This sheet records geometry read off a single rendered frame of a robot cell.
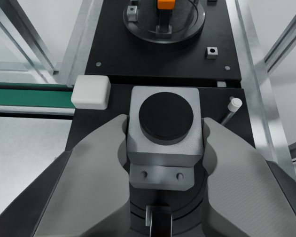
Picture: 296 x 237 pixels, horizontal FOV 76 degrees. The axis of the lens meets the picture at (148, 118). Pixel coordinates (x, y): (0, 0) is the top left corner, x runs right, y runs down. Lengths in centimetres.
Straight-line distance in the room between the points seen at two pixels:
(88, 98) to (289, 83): 42
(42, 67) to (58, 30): 28
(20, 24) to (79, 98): 11
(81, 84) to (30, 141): 13
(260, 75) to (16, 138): 40
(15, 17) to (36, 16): 37
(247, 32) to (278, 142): 21
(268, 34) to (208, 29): 25
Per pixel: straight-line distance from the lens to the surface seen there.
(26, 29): 31
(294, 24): 38
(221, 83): 31
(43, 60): 33
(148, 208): 20
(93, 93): 26
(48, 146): 34
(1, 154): 38
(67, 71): 34
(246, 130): 28
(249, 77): 34
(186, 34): 33
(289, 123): 46
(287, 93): 50
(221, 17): 41
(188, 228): 21
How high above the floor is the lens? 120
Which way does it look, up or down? 64 degrees down
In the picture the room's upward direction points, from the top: 2 degrees counter-clockwise
